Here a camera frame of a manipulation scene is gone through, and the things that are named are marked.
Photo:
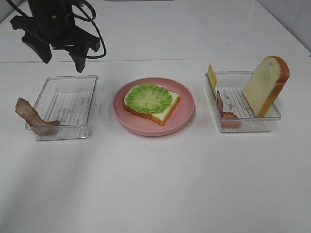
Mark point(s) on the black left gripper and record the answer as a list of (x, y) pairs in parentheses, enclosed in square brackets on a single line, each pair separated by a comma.
[(53, 22)]

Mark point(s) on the clear plastic right container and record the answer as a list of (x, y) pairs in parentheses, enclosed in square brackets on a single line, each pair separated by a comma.
[(230, 85)]

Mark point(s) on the clear plastic left container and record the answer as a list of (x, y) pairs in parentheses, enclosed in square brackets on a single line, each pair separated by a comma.
[(72, 100)]

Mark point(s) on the yellow cheese slice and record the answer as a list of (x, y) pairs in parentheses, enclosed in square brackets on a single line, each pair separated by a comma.
[(212, 77)]

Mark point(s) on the clear plastic container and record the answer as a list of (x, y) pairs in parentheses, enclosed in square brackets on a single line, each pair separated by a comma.
[(72, 100), (230, 85)]

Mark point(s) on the pink round plate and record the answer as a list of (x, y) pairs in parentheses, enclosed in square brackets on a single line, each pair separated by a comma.
[(142, 126)]

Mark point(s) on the brown bacon strip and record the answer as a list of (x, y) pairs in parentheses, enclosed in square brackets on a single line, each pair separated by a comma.
[(27, 112)]

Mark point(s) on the white bread slice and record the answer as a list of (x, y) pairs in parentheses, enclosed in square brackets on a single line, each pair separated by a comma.
[(266, 83), (159, 118)]

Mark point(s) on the red bacon strip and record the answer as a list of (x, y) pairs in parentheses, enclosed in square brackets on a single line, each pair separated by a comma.
[(229, 119)]

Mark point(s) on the green lettuce leaf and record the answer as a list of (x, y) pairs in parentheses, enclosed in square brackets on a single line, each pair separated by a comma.
[(148, 98)]

